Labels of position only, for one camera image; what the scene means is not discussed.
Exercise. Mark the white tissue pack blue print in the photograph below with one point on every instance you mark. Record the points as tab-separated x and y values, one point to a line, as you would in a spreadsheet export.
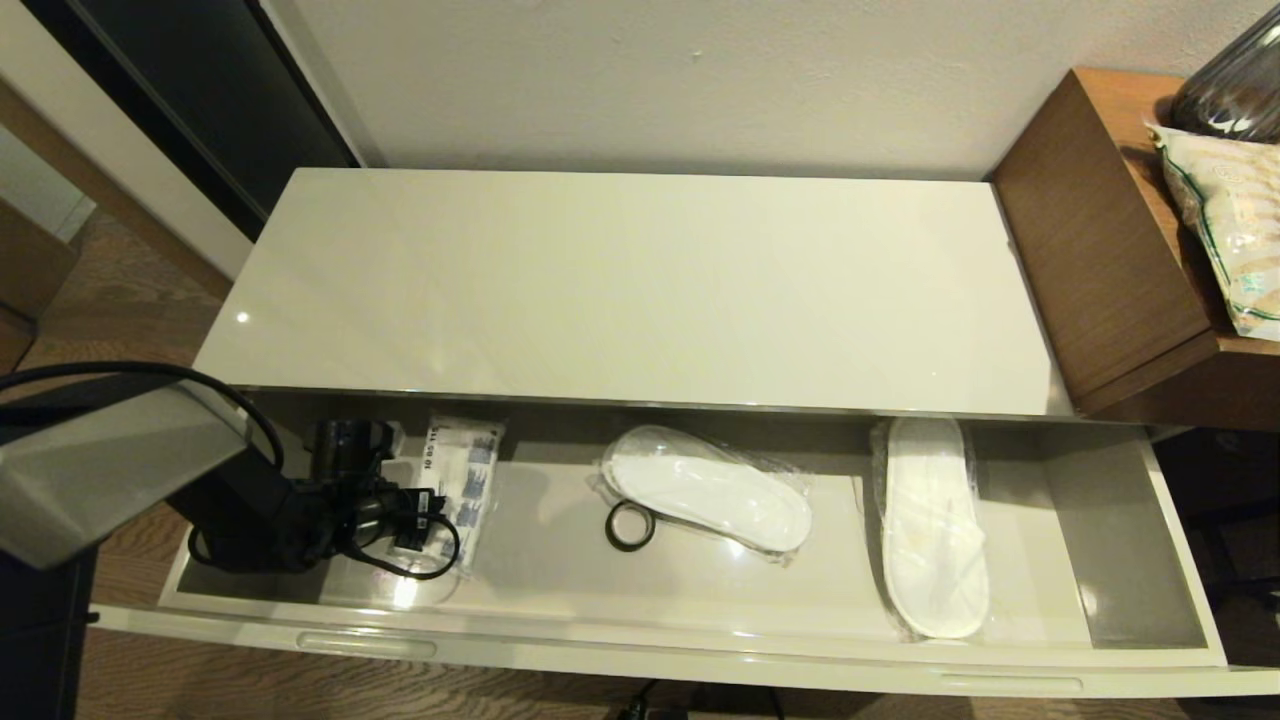
478	470

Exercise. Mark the brown wooden door trim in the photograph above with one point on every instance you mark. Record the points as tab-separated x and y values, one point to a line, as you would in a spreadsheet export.
100	182

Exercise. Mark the brown wooden desk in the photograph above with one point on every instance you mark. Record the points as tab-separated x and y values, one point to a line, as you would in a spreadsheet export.
1090	240

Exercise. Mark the white glossy drawer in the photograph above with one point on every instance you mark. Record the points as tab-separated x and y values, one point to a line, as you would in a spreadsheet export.
700	600

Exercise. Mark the white slipper in crumpled plastic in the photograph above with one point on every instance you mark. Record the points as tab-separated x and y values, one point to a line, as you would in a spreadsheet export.
710	490

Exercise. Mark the white glossy cabinet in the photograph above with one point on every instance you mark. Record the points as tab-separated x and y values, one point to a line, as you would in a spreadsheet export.
620	290

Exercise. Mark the black tape roll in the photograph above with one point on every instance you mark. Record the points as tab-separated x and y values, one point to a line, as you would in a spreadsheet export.
609	526

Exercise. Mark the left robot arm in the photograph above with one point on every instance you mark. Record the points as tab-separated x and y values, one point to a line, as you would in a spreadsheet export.
110	470

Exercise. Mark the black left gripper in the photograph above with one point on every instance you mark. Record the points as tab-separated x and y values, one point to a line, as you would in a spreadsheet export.
350	520

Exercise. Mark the dark glass vase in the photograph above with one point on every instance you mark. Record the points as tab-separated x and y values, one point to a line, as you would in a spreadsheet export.
1235	95

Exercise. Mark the brown wooden furniture piece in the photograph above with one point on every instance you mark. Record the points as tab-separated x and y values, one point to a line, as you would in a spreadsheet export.
25	270

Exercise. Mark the clear snack bag green print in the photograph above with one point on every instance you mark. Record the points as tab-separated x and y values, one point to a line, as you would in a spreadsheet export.
1235	220

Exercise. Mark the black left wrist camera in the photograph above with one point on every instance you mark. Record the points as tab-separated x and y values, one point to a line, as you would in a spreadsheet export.
345	450

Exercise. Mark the white slipper in smooth plastic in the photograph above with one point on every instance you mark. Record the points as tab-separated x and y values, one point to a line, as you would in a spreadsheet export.
935	530

